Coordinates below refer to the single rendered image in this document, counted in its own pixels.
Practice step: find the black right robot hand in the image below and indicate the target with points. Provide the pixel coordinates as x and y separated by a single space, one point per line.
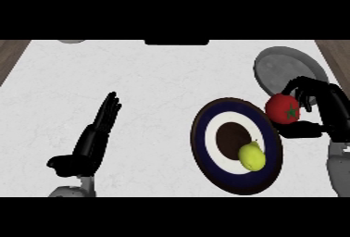
329 108

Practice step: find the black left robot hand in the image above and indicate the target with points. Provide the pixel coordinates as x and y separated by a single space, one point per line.
93 135

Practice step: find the red tomato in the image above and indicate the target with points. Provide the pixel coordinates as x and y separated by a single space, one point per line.
282 109

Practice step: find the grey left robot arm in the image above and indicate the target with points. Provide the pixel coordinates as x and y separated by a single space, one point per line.
75 188

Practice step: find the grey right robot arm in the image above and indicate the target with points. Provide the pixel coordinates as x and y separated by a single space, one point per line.
340 168

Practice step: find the grey pan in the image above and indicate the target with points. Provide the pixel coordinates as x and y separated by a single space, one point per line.
285 69

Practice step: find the blue and white plate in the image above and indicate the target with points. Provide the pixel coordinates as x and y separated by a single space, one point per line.
235 145

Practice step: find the yellow-green lemon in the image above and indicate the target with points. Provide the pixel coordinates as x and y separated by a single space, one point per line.
251 157

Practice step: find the grey round object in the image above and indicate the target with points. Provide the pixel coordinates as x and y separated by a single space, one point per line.
71 41

